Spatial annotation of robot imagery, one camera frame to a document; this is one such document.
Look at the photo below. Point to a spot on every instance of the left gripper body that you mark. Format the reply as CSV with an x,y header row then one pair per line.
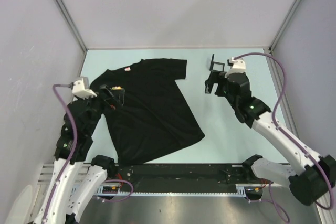
x,y
96,105

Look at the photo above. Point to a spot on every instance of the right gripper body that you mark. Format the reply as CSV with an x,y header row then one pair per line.
x,y
222,88

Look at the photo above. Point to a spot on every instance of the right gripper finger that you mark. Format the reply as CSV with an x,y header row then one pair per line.
x,y
221,75
212,79

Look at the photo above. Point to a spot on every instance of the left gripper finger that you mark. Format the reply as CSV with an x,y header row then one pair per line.
x,y
114,98
105,89

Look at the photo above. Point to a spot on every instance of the colourful pom-pom brooch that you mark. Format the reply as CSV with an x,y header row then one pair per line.
x,y
116,88

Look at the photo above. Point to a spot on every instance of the black t-shirt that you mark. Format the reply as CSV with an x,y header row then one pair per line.
x,y
155,119

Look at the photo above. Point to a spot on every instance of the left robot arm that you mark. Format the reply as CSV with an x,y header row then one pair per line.
x,y
61,204

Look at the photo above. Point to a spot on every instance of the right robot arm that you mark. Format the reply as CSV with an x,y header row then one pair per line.
x,y
308,175

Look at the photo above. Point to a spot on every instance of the small black stand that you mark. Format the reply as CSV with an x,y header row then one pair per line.
x,y
215,65

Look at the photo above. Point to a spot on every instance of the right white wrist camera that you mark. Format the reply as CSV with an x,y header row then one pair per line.
x,y
236,66

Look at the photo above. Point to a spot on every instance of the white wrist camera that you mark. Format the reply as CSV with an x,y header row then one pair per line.
x,y
80,88
236,66

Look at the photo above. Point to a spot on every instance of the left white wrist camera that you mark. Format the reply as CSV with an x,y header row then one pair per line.
x,y
80,88

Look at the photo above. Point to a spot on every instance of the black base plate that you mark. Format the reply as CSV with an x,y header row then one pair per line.
x,y
227,173

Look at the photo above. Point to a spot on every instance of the white slotted cable duct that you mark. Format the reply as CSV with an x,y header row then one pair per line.
x,y
232,190

